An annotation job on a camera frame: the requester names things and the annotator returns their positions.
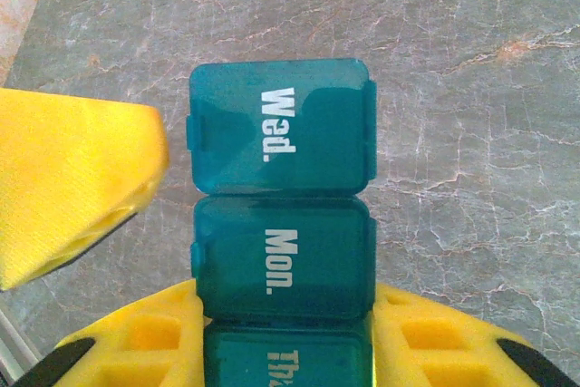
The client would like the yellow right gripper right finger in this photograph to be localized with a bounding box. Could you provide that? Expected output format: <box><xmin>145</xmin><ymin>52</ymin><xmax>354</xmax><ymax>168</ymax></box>
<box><xmin>371</xmin><ymin>284</ymin><xmax>580</xmax><ymax>387</ymax></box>

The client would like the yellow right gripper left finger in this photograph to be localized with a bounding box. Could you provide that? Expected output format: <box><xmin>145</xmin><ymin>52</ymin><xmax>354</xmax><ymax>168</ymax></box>
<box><xmin>24</xmin><ymin>278</ymin><xmax>206</xmax><ymax>387</ymax></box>

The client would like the teal weekly pill organizer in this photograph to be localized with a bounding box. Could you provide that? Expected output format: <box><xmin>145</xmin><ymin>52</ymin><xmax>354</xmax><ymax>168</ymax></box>
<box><xmin>186</xmin><ymin>58</ymin><xmax>380</xmax><ymax>387</ymax></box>

